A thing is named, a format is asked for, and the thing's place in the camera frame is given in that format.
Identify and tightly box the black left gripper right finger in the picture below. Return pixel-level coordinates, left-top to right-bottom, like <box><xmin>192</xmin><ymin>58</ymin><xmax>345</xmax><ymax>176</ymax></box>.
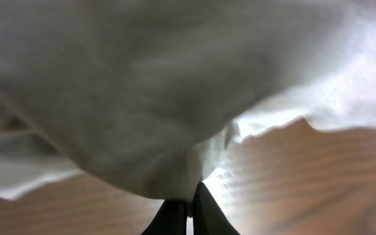
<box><xmin>193</xmin><ymin>182</ymin><xmax>240</xmax><ymax>235</ymax></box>

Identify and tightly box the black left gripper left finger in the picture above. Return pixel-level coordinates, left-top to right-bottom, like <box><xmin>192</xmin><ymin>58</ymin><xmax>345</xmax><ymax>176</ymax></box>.
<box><xmin>141</xmin><ymin>200</ymin><xmax>187</xmax><ymax>235</ymax></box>

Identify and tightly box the light grey t-shirt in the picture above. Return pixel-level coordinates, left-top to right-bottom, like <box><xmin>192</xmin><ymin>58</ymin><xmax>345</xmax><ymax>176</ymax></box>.
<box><xmin>0</xmin><ymin>0</ymin><xmax>376</xmax><ymax>200</ymax></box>

